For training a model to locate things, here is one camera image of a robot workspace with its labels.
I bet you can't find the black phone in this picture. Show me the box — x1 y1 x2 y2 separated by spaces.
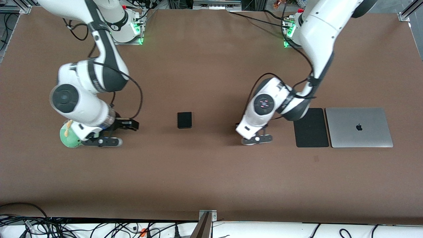
177 112 193 129

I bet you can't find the black mouse pad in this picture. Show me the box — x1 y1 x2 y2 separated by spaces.
293 108 330 148

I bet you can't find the green dinosaur plush toy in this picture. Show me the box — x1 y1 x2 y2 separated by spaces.
59 119 84 148

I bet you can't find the silver laptop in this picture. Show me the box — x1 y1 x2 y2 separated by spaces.
325 107 394 148

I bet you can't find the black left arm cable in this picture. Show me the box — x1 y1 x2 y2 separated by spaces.
249 0 318 100

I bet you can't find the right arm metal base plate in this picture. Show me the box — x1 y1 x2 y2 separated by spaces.
114 13 145 45

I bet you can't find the long looping black cable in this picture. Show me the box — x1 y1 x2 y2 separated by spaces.
0 202 51 222

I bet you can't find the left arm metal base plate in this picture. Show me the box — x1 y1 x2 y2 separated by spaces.
282 17 303 49

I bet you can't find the metal bracket post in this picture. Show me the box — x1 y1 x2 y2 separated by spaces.
190 210 217 238

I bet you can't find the black cable on table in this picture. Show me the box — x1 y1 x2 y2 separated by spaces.
229 10 288 27

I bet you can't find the black cable bundle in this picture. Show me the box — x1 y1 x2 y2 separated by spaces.
126 0 159 21

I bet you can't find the aluminium frame with sockets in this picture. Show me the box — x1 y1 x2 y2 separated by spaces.
193 0 242 11

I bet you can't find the aluminium frame profile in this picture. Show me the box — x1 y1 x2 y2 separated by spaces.
398 0 423 22
0 0 32 14

